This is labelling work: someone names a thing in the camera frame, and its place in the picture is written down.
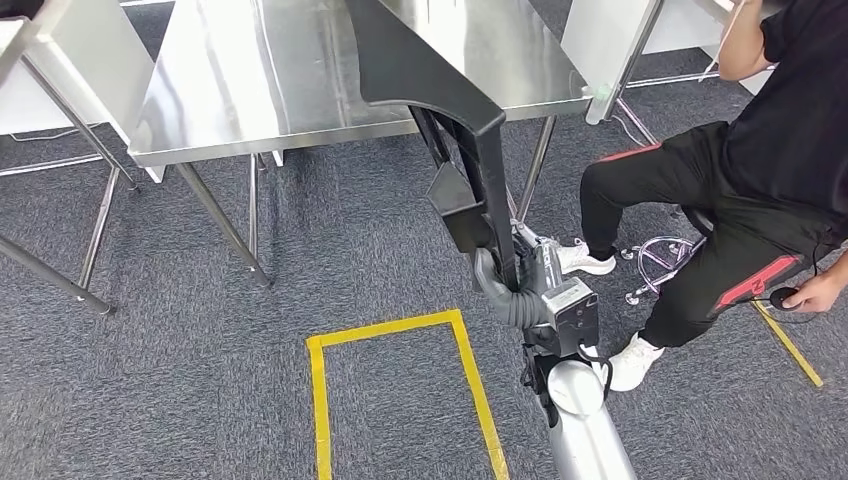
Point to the person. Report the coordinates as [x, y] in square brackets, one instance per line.
[782, 132]

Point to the yellow floor tape square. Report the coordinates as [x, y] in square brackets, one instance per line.
[788, 344]

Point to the person's left hand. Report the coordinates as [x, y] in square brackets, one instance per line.
[818, 295]

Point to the long black plastic part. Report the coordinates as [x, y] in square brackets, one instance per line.
[424, 66]

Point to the chrome swivel stool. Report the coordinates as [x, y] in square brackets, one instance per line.
[669, 254]

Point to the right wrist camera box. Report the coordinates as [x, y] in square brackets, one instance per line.
[573, 318]

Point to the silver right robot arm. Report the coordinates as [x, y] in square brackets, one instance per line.
[583, 430]

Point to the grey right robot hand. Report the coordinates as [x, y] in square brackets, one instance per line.
[540, 265]

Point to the stainless steel workbench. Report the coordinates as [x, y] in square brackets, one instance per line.
[53, 275]
[265, 79]

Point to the person's left forearm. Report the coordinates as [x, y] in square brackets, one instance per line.
[841, 275]

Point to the black hand-held controller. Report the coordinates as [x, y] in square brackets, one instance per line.
[782, 298]

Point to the white panel desk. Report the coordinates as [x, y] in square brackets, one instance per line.
[583, 40]
[93, 73]

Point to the person's right forearm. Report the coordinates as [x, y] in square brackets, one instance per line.
[745, 46]

